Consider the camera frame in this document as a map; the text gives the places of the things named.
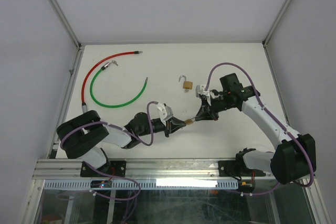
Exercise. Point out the left aluminium frame post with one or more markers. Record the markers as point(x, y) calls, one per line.
point(65, 23)

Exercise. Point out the small brass padlock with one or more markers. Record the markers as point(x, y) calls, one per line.
point(189, 121)

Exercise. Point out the right black mount plate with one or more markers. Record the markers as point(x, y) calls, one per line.
point(227, 168)

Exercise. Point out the right aluminium frame post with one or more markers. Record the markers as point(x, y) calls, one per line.
point(276, 22)

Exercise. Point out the red cable lock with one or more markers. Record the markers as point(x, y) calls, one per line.
point(100, 63)

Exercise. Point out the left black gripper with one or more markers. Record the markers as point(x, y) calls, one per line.
point(172, 125)

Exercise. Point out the green cable lock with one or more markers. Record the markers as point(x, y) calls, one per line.
point(103, 104)

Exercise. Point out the slotted cable duct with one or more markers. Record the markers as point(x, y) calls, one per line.
point(145, 184)

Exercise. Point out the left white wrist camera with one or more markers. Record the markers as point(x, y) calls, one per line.
point(165, 112)

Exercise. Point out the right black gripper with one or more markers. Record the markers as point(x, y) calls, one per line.
point(206, 112)

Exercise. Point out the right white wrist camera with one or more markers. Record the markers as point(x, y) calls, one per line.
point(203, 94)

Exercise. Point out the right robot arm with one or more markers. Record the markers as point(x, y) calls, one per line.
point(295, 154)

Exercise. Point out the large brass padlock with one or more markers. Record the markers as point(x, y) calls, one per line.
point(187, 85)

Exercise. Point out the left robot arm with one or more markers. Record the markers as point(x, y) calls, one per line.
point(80, 136)

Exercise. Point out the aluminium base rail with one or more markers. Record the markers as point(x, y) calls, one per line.
point(135, 168)

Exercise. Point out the left black mount plate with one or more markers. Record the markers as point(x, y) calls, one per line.
point(112, 167)

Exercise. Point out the black mount plate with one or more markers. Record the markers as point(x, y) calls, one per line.
point(112, 167)
point(227, 168)

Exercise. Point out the aluminium frame post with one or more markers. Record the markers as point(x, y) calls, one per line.
point(276, 22)
point(65, 23)

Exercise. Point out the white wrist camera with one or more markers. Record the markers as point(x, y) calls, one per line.
point(203, 94)
point(165, 112)

